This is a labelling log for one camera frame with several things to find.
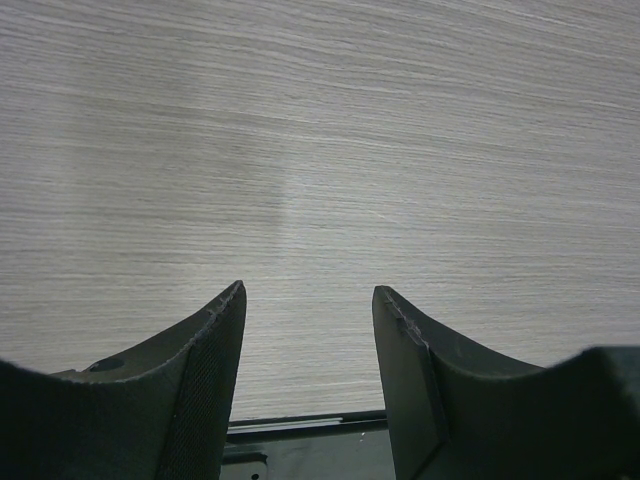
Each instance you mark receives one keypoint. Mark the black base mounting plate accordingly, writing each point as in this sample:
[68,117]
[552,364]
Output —
[352,445]

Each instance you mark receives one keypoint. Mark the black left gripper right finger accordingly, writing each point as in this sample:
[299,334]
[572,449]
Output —
[459,410]

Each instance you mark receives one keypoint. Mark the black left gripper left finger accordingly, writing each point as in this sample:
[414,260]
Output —
[158,410]

